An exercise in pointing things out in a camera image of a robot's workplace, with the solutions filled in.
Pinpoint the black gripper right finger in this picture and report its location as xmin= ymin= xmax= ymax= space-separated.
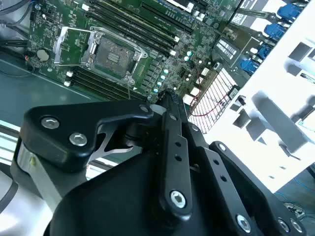
xmin=172 ymin=90 xmax=308 ymax=236

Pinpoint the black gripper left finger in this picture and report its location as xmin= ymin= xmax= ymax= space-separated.
xmin=13 ymin=89 xmax=195 ymax=219

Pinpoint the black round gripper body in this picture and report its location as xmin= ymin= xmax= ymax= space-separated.
xmin=44 ymin=152 xmax=238 ymax=236

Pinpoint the metal socket cover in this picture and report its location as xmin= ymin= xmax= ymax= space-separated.
xmin=52 ymin=25 xmax=99 ymax=68

